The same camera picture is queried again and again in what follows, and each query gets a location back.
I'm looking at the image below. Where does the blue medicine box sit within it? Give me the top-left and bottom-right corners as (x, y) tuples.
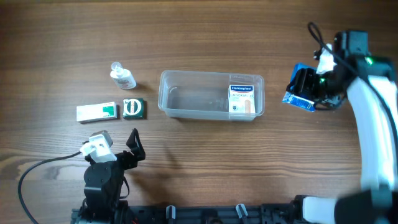
(282, 63), (315, 112)

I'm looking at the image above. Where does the white green medicine box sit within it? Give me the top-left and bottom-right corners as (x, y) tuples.
(76, 102), (118, 123)

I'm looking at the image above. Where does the clear plastic container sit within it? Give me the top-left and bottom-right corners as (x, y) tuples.
(158, 70), (265, 121)

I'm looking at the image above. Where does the white Hansaplast plaster box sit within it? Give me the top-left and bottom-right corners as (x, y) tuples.
(228, 85), (256, 114)

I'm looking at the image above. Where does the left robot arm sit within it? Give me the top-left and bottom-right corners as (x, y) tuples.
(70, 128), (146, 223)

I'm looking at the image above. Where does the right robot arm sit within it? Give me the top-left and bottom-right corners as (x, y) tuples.
(283, 24), (397, 223)

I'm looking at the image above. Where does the green round-logo box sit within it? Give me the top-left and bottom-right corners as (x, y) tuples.
(123, 98), (145, 119)

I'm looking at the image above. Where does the white hand sanitizer bottle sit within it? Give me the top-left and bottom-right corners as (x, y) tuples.
(110, 62), (137, 90)

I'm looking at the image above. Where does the black right camera cable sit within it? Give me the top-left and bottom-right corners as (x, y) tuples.
(307, 21), (398, 150)

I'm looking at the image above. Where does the black camera cable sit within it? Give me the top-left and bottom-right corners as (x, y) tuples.
(17, 151), (82, 224)
(307, 21), (398, 150)

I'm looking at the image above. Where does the black left camera cable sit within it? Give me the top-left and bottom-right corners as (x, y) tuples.
(17, 151), (82, 224)

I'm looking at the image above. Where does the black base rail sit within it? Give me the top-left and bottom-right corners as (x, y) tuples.
(71, 203), (305, 224)

